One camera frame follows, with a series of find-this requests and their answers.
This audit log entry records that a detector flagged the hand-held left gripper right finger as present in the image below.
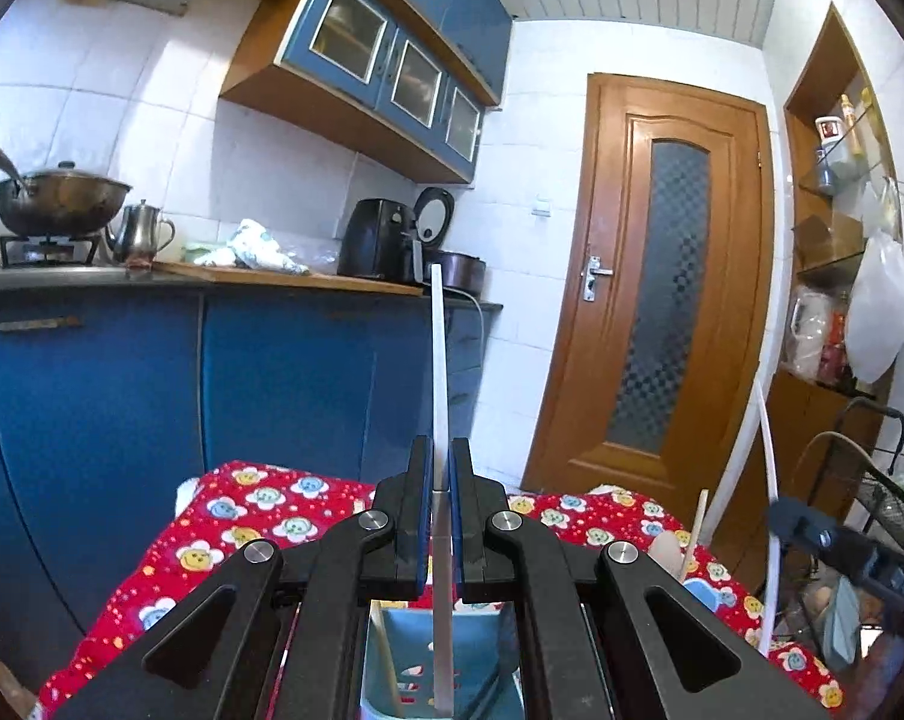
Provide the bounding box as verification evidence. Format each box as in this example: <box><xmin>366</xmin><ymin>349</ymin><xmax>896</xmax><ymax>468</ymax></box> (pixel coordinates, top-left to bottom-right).
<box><xmin>450</xmin><ymin>436</ymin><xmax>836</xmax><ymax>720</ymax></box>

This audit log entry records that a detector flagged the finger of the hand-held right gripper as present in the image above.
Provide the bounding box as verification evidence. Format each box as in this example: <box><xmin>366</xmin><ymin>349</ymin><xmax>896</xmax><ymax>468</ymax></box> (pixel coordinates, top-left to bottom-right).
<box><xmin>767</xmin><ymin>496</ymin><xmax>871</xmax><ymax>580</ymax></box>

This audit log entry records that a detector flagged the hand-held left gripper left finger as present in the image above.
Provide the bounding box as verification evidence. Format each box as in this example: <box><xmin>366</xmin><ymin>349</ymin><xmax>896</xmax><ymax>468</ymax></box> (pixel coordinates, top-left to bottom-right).
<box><xmin>47</xmin><ymin>435</ymin><xmax>434</xmax><ymax>720</ymax></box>

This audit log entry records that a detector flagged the wooden chopstick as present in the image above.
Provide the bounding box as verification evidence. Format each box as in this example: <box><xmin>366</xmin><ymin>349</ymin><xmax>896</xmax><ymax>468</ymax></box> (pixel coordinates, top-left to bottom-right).
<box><xmin>369</xmin><ymin>601</ymin><xmax>406</xmax><ymax>717</ymax></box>
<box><xmin>677</xmin><ymin>489</ymin><xmax>710</xmax><ymax>584</ymax></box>

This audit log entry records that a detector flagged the light blue utensil holder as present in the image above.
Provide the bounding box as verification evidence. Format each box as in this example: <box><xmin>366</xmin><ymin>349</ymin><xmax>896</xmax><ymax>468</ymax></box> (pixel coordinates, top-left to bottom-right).
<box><xmin>358</xmin><ymin>600</ymin><xmax>528</xmax><ymax>720</ymax></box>

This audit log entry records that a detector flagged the cream spoon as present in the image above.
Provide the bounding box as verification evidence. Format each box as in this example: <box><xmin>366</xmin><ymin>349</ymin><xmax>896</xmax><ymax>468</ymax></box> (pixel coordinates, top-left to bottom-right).
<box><xmin>649</xmin><ymin>530</ymin><xmax>683</xmax><ymax>569</ymax></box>

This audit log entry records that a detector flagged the light blue plastic item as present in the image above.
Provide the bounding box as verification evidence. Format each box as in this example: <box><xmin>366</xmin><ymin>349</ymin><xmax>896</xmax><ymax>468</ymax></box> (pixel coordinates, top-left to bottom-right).
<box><xmin>823</xmin><ymin>577</ymin><xmax>862</xmax><ymax>665</ymax></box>

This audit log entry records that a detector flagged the white curved tube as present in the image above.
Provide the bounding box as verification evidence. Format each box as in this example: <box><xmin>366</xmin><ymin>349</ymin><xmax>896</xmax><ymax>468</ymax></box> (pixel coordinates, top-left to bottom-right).
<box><xmin>703</xmin><ymin>371</ymin><xmax>787</xmax><ymax>657</ymax></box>

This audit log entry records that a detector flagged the red smiley flower cloth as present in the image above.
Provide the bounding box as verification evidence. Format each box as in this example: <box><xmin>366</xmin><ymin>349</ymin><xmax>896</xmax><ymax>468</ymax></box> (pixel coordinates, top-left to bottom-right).
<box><xmin>35</xmin><ymin>459</ymin><xmax>847</xmax><ymax>720</ymax></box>

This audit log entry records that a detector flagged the white plastic bag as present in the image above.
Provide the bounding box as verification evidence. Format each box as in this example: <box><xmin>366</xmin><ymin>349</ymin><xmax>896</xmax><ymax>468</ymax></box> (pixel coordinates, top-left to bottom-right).
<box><xmin>844</xmin><ymin>229</ymin><xmax>904</xmax><ymax>383</ymax></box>

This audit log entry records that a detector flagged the black rice cooker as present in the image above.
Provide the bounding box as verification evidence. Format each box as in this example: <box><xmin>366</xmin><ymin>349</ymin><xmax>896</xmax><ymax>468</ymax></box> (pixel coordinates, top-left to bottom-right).
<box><xmin>413</xmin><ymin>186</ymin><xmax>489</xmax><ymax>297</ymax></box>

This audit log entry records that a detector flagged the black air fryer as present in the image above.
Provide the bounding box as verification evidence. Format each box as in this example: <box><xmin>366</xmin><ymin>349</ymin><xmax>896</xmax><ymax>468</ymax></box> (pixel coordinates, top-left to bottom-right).
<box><xmin>337</xmin><ymin>199</ymin><xmax>423</xmax><ymax>282</ymax></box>

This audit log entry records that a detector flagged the wooden door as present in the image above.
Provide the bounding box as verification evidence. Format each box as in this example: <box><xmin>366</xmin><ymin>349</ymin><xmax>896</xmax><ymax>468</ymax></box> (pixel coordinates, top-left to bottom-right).
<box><xmin>523</xmin><ymin>73</ymin><xmax>776</xmax><ymax>500</ymax></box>

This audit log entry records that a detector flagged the white patterned cloth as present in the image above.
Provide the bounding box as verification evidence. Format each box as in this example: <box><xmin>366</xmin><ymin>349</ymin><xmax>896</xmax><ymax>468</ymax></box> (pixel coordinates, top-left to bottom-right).
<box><xmin>227</xmin><ymin>219</ymin><xmax>310</xmax><ymax>276</ymax></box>

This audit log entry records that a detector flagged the blue base cabinet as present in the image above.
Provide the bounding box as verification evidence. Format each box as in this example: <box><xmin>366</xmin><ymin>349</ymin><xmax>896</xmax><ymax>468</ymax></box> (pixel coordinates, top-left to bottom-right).
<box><xmin>0</xmin><ymin>270</ymin><xmax>502</xmax><ymax>661</ymax></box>

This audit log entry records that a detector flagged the pale green container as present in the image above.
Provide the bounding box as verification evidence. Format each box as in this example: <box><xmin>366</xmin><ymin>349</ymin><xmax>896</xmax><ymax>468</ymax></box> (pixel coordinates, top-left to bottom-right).
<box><xmin>182</xmin><ymin>240</ymin><xmax>232</xmax><ymax>267</ymax></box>

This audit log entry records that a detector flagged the metal kettle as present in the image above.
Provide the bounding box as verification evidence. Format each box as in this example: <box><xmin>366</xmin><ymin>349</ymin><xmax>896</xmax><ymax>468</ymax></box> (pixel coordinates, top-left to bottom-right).
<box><xmin>105</xmin><ymin>200</ymin><xmax>177</xmax><ymax>265</ymax></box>

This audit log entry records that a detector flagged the wooden shelf unit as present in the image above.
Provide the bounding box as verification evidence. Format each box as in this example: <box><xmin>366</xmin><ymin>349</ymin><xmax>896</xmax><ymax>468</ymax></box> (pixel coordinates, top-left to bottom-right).
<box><xmin>767</xmin><ymin>4</ymin><xmax>904</xmax><ymax>563</ymax></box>

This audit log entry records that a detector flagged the gas stove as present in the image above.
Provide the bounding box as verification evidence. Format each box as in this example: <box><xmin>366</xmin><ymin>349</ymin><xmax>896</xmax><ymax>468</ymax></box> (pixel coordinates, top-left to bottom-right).
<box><xmin>0</xmin><ymin>234</ymin><xmax>104</xmax><ymax>269</ymax></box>

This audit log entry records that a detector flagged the metal wok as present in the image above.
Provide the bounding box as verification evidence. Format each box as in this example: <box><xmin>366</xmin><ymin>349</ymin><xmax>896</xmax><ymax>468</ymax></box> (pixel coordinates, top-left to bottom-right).
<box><xmin>0</xmin><ymin>129</ymin><xmax>134</xmax><ymax>239</ymax></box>

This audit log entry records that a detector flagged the black wire rack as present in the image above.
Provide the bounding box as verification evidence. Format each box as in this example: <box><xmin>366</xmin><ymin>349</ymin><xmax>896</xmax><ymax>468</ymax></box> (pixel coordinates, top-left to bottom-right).
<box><xmin>786</xmin><ymin>397</ymin><xmax>904</xmax><ymax>691</ymax></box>

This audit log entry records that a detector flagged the white power cable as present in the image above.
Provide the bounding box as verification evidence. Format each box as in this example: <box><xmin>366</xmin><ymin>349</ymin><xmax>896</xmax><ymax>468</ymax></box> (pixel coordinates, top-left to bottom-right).
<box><xmin>452</xmin><ymin>286</ymin><xmax>490</xmax><ymax>368</ymax></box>

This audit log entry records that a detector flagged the metal door handle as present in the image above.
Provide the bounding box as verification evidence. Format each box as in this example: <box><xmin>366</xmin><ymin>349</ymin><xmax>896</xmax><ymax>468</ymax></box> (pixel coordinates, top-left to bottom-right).
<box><xmin>581</xmin><ymin>255</ymin><xmax>615</xmax><ymax>303</ymax></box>

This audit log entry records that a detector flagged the blue wooden wall cabinet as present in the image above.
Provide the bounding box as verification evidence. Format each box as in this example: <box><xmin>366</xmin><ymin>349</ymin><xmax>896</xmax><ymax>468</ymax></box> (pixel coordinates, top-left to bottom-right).
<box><xmin>219</xmin><ymin>0</ymin><xmax>513</xmax><ymax>185</ymax></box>

